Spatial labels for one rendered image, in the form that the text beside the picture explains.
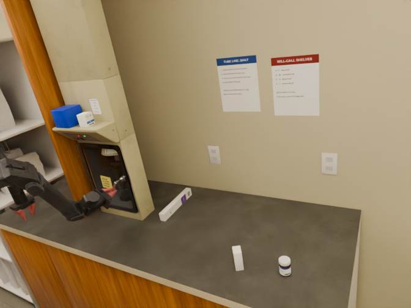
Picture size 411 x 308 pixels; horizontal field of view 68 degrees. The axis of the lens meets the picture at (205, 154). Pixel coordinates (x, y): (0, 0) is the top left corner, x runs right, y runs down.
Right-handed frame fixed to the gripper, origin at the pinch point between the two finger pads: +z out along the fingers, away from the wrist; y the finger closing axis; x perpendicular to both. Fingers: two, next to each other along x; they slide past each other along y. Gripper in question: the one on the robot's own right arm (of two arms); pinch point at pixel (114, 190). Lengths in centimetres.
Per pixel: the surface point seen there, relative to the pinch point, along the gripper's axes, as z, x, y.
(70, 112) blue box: -2.8, -29.4, 32.7
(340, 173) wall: 48, -55, -87
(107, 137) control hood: -1.8, -29.9, 9.9
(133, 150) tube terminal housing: 11.5, -20.2, 3.2
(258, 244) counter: 7, -24, -73
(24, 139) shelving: 49, 83, 130
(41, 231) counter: -20, 42, 25
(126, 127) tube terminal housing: 11.2, -30.4, 10.0
